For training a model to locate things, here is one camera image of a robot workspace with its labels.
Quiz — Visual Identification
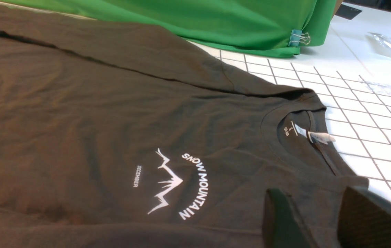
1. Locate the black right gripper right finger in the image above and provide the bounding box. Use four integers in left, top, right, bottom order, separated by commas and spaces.
338, 187, 391, 248

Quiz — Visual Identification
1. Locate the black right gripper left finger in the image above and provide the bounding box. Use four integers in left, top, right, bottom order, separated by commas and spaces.
262, 188, 317, 248

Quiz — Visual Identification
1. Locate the gray long-sleeved shirt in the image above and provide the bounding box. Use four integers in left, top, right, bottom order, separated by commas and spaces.
0, 5, 369, 248

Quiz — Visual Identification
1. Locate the white shirt neck tag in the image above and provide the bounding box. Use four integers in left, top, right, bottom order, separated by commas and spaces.
293, 124, 336, 145

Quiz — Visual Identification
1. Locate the blue binder clip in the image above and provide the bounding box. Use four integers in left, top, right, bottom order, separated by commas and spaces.
288, 30, 311, 47

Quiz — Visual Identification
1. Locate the green backdrop cloth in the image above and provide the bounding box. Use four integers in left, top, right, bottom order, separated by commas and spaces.
8, 0, 339, 58

